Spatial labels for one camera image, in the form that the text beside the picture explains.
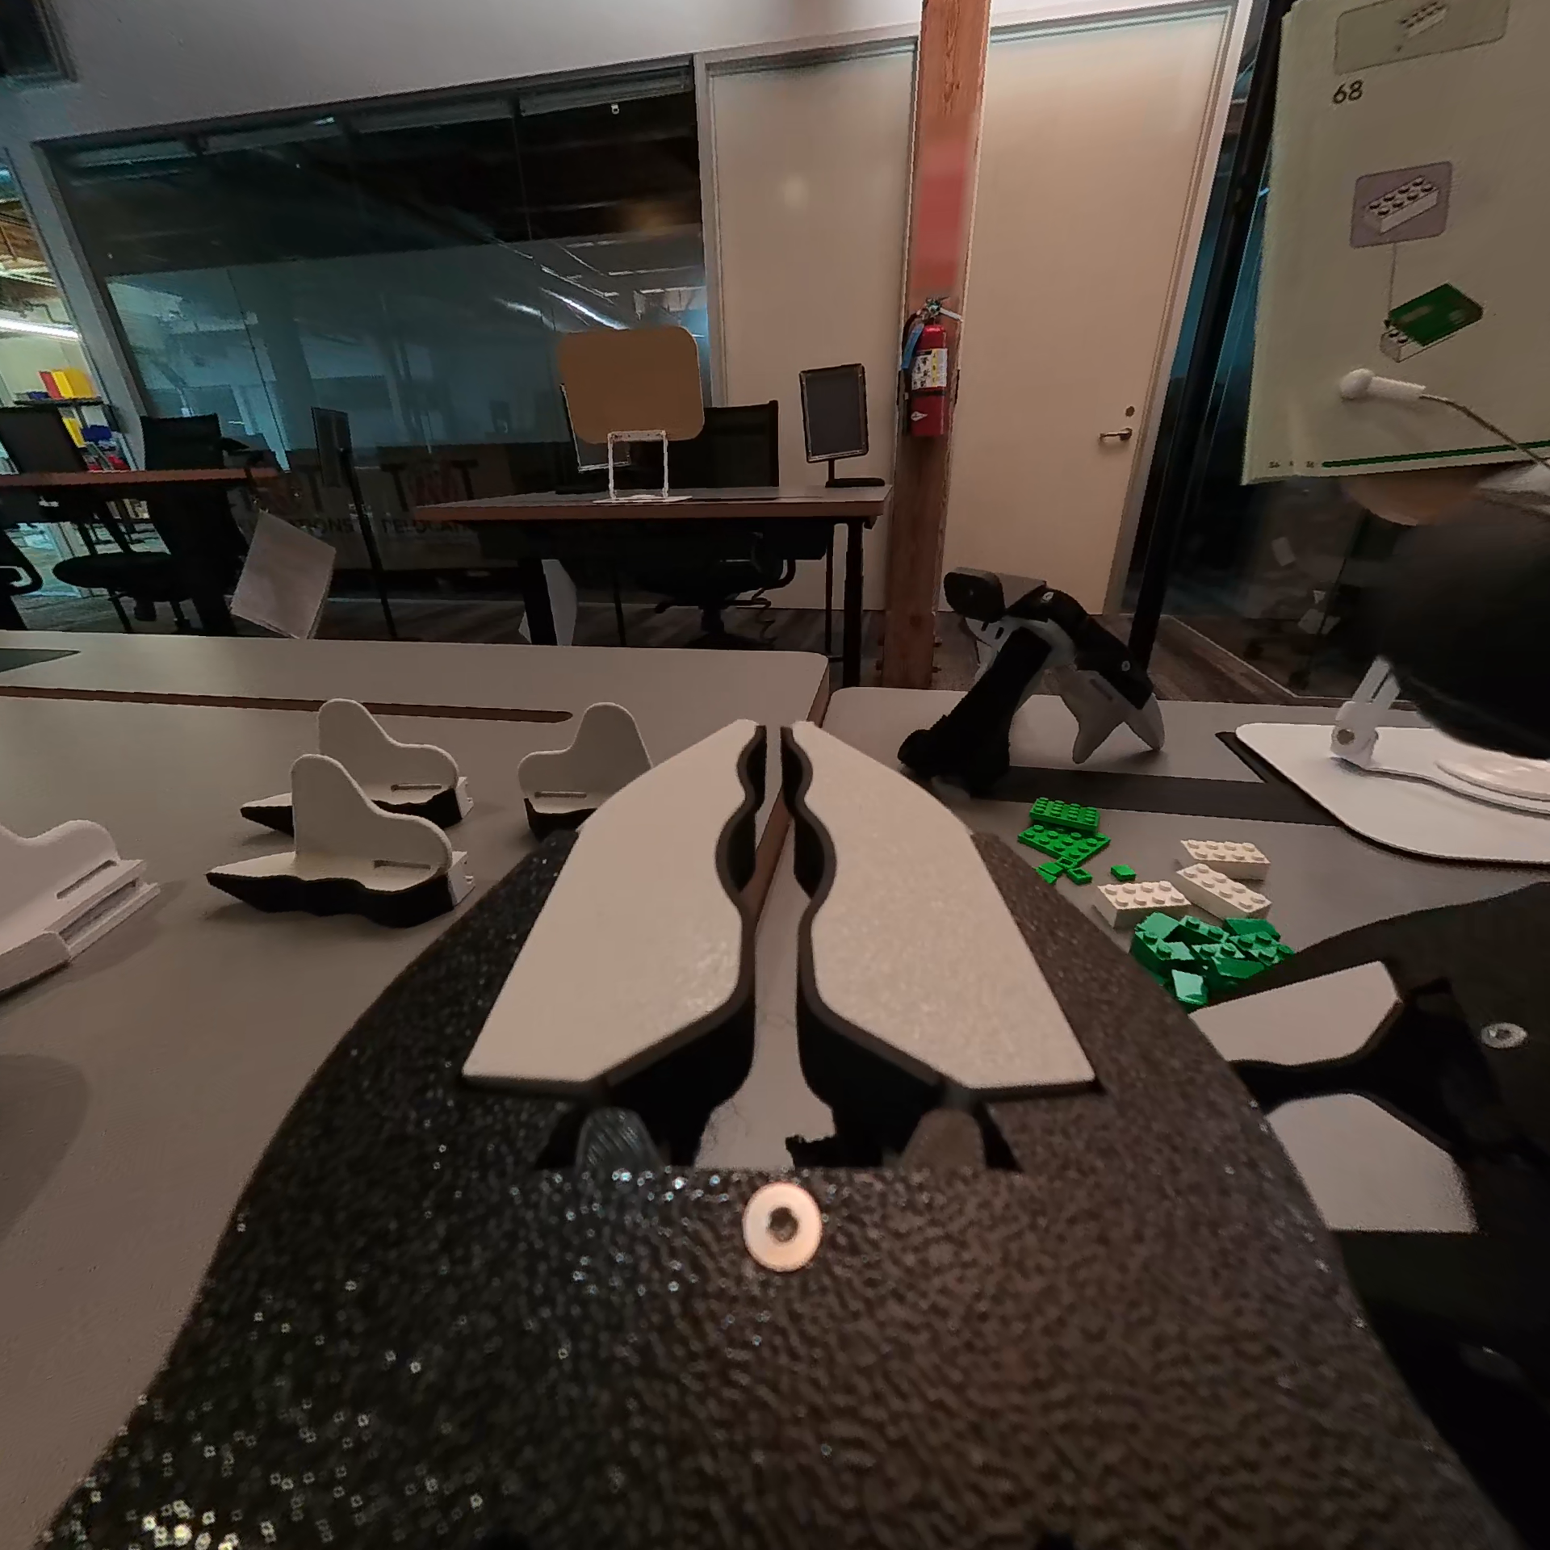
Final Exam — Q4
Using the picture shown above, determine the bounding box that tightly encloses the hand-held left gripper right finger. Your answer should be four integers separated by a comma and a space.
780, 723, 1103, 1167

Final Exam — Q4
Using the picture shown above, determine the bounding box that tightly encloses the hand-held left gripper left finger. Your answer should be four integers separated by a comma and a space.
462, 720, 767, 1167

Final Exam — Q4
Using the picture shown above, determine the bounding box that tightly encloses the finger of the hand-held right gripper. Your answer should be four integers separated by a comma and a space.
1191, 960, 1406, 1077
1260, 1081, 1481, 1237

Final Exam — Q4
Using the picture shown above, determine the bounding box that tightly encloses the lego instruction booklet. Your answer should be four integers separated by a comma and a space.
1239, 0, 1550, 487

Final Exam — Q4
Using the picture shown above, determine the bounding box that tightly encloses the pile of bright green pieces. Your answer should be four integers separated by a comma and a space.
1128, 911, 1297, 1010

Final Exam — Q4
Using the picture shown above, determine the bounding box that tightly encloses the spare gripper finger part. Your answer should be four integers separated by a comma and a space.
520, 702, 658, 843
205, 753, 474, 928
240, 699, 474, 833

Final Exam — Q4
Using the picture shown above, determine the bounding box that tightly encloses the white book stand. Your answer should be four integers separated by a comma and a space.
1235, 365, 1550, 870

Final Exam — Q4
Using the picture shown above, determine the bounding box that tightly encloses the spare hand-held gripper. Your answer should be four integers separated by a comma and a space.
900, 566, 1169, 800

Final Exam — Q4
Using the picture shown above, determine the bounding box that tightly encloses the wooden desk with black legs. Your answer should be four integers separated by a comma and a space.
0, 467, 283, 632
447, 481, 895, 687

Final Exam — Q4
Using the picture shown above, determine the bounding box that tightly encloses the white paper sheet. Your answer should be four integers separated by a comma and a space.
230, 508, 337, 640

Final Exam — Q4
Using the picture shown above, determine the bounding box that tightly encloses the black office chair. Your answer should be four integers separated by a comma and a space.
54, 414, 245, 632
654, 401, 791, 638

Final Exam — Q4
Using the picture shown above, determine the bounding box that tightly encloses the black framed sign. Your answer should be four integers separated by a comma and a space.
799, 360, 886, 491

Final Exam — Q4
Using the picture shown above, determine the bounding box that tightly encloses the white layered plastic part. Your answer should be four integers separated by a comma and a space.
0, 819, 162, 998

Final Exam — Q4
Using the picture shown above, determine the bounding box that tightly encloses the tan board on stand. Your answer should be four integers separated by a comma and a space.
557, 323, 708, 505

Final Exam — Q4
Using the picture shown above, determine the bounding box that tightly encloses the red fire extinguisher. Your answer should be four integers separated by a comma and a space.
900, 294, 963, 441

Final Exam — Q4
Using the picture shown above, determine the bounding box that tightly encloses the white door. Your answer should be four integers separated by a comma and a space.
969, 0, 1237, 613

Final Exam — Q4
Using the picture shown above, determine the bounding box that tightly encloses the wooden pillar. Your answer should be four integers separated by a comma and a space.
880, 0, 994, 690

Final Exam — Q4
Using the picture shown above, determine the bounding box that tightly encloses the shelf with coloured bins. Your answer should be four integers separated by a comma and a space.
0, 368, 125, 481

